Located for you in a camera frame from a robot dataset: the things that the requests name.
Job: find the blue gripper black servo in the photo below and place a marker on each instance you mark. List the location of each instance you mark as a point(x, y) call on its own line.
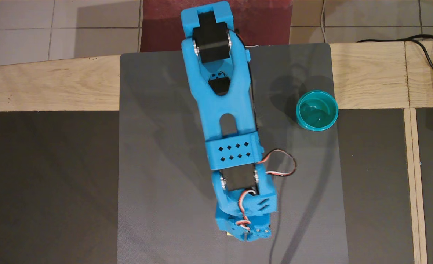
point(243, 234)

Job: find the pale yellow lego brick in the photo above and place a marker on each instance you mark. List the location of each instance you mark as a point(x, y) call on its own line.
point(230, 234)

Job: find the grey rubber mat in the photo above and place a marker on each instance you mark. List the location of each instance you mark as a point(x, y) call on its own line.
point(157, 165)

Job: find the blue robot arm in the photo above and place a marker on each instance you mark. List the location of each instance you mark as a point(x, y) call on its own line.
point(209, 110)

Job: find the teal plastic cup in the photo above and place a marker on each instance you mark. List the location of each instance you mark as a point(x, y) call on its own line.
point(317, 112)

